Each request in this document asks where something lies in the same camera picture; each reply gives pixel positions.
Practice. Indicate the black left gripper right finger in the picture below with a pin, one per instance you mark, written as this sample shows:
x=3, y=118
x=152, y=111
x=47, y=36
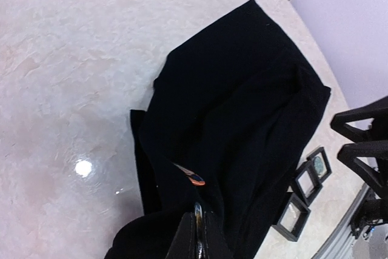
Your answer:
x=215, y=244

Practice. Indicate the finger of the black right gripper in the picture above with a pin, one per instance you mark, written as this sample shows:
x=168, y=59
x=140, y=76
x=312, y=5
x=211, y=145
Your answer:
x=377, y=131
x=350, y=155

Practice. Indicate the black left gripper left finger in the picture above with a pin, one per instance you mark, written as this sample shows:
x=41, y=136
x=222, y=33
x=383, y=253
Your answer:
x=183, y=245

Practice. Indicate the yellow blue round brooch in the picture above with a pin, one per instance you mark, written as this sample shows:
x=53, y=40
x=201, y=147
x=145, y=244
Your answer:
x=198, y=231

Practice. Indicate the green round brooch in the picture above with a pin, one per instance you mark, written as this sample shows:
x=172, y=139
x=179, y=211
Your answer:
x=319, y=166

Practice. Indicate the red round brooch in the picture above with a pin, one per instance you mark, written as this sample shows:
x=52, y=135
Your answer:
x=195, y=179

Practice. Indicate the black garment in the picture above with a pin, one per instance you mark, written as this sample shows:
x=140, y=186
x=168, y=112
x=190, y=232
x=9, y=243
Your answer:
x=236, y=104

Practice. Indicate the right black square frame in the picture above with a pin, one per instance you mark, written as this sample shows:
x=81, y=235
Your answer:
x=320, y=151

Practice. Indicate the black square frame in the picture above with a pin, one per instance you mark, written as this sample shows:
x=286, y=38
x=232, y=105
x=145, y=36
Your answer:
x=320, y=151
x=306, y=183
x=292, y=217

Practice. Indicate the middle black square frame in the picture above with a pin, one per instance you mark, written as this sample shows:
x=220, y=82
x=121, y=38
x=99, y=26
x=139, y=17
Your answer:
x=306, y=183

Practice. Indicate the left black square frame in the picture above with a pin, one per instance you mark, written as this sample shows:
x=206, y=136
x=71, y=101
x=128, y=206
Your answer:
x=292, y=217

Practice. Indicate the front aluminium rail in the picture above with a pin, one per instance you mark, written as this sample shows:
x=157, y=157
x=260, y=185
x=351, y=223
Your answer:
x=341, y=242

